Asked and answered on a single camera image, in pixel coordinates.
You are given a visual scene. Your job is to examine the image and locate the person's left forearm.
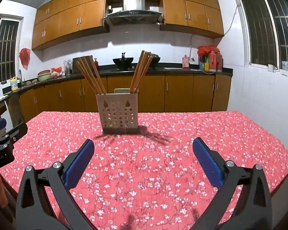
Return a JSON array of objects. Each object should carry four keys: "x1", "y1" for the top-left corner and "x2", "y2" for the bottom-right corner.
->
[{"x1": 0, "y1": 170, "x2": 10, "y2": 209}]

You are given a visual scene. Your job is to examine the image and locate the red floral tablecloth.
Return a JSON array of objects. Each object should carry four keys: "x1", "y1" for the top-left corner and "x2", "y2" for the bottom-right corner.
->
[{"x1": 0, "y1": 111, "x2": 288, "y2": 230}]

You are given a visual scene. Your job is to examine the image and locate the barred window with grey frame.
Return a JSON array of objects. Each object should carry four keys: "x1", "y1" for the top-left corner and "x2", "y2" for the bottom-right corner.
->
[{"x1": 0, "y1": 14, "x2": 23, "y2": 87}]

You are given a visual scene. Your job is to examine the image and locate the black wok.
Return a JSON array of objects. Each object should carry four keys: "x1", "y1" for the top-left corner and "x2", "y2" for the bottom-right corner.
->
[{"x1": 113, "y1": 52, "x2": 134, "y2": 71}]

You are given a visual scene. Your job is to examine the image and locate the black pot with lid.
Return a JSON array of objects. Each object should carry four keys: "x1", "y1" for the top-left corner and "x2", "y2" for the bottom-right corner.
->
[{"x1": 148, "y1": 53, "x2": 161, "y2": 68}]

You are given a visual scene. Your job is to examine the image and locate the black kitchen countertop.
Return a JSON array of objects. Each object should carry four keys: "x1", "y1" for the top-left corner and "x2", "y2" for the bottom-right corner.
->
[{"x1": 2, "y1": 66, "x2": 233, "y2": 95}]

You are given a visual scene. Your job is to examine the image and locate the red bag over bottles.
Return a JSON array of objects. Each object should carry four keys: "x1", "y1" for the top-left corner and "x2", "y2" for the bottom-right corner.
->
[{"x1": 197, "y1": 45, "x2": 216, "y2": 56}]

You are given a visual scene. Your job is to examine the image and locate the wooden base cabinets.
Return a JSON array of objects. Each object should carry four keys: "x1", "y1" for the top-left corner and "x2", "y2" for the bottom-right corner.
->
[{"x1": 19, "y1": 73, "x2": 231, "y2": 122}]

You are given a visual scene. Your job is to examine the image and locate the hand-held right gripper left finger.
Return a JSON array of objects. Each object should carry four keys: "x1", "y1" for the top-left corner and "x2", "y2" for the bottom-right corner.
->
[{"x1": 16, "y1": 139, "x2": 96, "y2": 230}]

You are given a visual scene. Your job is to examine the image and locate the black gas hob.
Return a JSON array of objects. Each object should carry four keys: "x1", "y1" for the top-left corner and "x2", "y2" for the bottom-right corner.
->
[{"x1": 108, "y1": 67, "x2": 166, "y2": 72}]

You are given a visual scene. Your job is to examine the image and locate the hanging red plastic bag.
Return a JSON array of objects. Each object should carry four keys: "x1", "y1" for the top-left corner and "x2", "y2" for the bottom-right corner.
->
[{"x1": 19, "y1": 48, "x2": 31, "y2": 70}]

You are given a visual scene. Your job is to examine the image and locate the barred window with white frame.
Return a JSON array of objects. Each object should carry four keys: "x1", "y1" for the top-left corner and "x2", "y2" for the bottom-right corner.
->
[{"x1": 235, "y1": 0, "x2": 288, "y2": 74}]

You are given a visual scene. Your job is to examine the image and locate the clear plastic bag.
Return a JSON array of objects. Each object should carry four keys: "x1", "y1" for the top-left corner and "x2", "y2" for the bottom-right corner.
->
[{"x1": 64, "y1": 59, "x2": 73, "y2": 75}]

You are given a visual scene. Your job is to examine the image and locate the metal range hood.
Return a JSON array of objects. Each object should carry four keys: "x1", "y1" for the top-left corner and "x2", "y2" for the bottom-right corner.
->
[{"x1": 104, "y1": 0, "x2": 164, "y2": 26}]

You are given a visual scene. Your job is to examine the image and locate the red and white plastic bag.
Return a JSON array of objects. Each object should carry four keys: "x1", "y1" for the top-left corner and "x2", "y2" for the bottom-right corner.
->
[{"x1": 50, "y1": 67, "x2": 63, "y2": 78}]

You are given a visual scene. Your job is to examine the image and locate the beige perforated chopstick holder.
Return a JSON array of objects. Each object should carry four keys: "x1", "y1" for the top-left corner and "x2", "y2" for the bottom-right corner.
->
[{"x1": 96, "y1": 92, "x2": 139, "y2": 135}]

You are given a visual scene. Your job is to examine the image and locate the bunch of wooden chopsticks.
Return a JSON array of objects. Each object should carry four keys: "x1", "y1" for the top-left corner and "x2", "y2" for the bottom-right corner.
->
[{"x1": 75, "y1": 50, "x2": 154, "y2": 94}]

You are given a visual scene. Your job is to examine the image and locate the dark cutting board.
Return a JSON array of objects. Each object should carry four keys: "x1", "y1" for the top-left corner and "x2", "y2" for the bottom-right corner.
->
[{"x1": 72, "y1": 56, "x2": 94, "y2": 74}]

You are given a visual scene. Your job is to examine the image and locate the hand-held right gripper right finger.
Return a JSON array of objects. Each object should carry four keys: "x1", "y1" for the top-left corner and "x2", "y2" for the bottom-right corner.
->
[{"x1": 190, "y1": 137, "x2": 273, "y2": 230}]

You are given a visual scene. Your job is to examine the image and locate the wooden wall cabinets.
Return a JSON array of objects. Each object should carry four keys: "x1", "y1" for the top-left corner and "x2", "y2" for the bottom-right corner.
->
[{"x1": 32, "y1": 0, "x2": 224, "y2": 51}]

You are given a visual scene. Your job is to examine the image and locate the red oil jug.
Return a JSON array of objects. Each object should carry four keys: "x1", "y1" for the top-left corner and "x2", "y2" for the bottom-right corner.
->
[
  {"x1": 216, "y1": 51, "x2": 223, "y2": 71},
  {"x1": 208, "y1": 51, "x2": 218, "y2": 72}
]

